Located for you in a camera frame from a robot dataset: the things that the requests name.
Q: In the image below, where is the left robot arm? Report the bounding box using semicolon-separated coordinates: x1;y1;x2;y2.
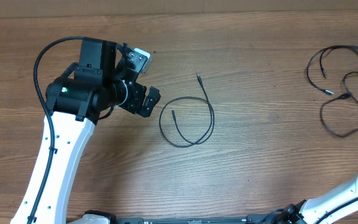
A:
12;37;160;223

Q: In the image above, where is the black USB-A to C cable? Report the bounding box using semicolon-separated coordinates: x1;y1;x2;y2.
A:
319;72;358;138

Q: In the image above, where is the black USB-C cable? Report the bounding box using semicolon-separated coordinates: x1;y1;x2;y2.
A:
305;45;358;96

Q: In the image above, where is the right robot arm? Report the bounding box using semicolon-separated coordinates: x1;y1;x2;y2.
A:
273;173;358;223

